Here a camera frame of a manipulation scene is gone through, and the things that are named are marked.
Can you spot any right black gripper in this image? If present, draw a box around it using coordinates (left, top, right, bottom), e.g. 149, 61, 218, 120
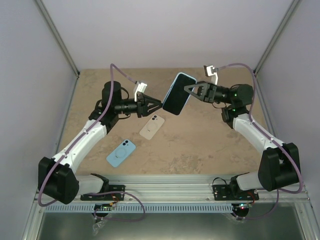
183, 80, 234, 105

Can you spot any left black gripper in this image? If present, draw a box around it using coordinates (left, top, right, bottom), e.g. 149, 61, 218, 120
115, 94, 163, 118

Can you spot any black smartphone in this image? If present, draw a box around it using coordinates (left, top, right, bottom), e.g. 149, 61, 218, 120
162, 72, 197, 116

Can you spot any light blue phone case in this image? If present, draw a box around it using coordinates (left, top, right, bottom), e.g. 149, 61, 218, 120
161, 72, 198, 116

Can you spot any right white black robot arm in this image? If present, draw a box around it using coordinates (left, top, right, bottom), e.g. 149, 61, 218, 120
184, 81, 303, 200

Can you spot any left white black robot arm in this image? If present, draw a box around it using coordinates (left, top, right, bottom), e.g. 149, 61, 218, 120
37, 81, 162, 207

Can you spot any beige phone case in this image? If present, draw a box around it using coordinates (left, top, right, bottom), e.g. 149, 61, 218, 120
139, 115, 165, 140

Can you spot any blue phone case on table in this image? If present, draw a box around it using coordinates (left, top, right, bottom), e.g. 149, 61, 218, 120
106, 139, 136, 168

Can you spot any left circuit board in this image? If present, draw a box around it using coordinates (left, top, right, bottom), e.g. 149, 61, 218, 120
93, 202, 117, 212

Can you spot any circuit board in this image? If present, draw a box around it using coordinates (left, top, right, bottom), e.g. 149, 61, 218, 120
93, 202, 117, 212
234, 202, 253, 211

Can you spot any right circuit board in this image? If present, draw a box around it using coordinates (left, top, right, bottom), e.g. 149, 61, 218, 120
234, 202, 253, 211

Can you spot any clear plastic bag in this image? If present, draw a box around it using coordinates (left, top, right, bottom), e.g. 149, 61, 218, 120
92, 219, 106, 236

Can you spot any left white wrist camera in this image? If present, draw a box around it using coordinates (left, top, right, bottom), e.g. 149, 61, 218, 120
133, 81, 148, 102

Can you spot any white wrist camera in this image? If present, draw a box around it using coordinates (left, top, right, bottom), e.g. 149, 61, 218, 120
133, 81, 148, 102
203, 65, 219, 85

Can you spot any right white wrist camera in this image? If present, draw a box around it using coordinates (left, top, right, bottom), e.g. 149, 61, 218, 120
203, 65, 219, 85

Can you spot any aluminium rail frame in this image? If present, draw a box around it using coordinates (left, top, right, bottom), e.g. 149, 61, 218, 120
36, 73, 320, 240

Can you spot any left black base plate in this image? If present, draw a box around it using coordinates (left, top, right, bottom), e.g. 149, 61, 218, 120
80, 184, 126, 201

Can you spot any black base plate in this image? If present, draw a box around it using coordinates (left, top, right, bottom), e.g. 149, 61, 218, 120
211, 177, 260, 202
80, 184, 126, 201

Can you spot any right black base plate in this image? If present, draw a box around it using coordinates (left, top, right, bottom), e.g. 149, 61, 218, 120
211, 177, 260, 202

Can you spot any blue slotted cable duct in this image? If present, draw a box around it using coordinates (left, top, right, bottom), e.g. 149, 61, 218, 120
45, 202, 233, 214

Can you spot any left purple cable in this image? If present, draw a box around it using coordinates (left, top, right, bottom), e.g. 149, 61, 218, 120
37, 63, 147, 223

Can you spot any purple cable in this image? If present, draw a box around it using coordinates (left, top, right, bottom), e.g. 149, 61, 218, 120
216, 62, 305, 221
37, 63, 147, 223

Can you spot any right aluminium corner post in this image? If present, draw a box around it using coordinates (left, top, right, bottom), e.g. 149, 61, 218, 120
254, 0, 302, 76

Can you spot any aluminium corner post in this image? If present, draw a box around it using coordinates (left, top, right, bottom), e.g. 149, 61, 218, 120
34, 0, 80, 78
254, 0, 302, 76

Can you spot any left aluminium corner post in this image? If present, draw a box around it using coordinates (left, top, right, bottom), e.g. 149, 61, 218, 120
34, 0, 80, 78

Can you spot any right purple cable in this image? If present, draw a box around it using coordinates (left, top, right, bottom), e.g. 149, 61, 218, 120
216, 62, 305, 221

